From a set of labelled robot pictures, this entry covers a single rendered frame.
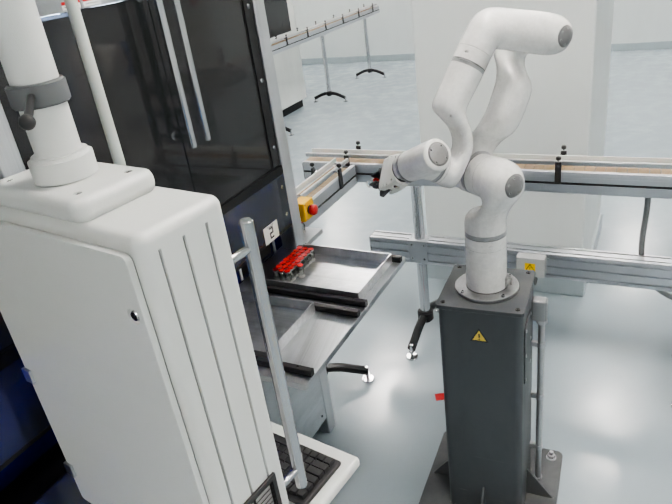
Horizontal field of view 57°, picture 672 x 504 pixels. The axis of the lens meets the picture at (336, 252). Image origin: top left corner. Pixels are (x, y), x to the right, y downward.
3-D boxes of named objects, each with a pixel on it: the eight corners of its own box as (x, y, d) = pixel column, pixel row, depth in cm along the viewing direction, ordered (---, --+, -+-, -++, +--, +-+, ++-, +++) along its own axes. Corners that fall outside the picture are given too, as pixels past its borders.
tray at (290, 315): (172, 342, 181) (169, 332, 179) (224, 296, 201) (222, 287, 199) (269, 363, 166) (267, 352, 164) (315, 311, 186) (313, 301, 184)
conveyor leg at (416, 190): (414, 323, 315) (402, 183, 281) (420, 314, 322) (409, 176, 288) (431, 326, 311) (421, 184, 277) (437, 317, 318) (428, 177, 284)
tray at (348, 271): (266, 288, 202) (264, 279, 201) (304, 252, 222) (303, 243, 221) (359, 303, 187) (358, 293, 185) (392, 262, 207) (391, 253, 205)
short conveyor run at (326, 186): (285, 250, 234) (278, 212, 227) (252, 246, 241) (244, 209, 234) (360, 183, 287) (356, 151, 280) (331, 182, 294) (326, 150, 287)
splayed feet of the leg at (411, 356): (402, 359, 303) (399, 336, 296) (435, 306, 341) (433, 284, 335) (417, 362, 299) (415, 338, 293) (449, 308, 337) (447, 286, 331)
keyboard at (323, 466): (177, 446, 153) (175, 438, 152) (217, 411, 163) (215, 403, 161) (305, 509, 131) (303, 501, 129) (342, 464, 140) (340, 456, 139)
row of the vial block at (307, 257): (284, 283, 203) (282, 271, 201) (311, 258, 217) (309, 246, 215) (290, 284, 202) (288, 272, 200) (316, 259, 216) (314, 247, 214)
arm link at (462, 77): (493, 84, 166) (444, 188, 170) (446, 57, 160) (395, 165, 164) (512, 85, 158) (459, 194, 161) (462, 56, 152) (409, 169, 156)
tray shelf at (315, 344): (163, 357, 178) (161, 352, 177) (286, 248, 232) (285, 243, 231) (307, 390, 156) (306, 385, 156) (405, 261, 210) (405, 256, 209)
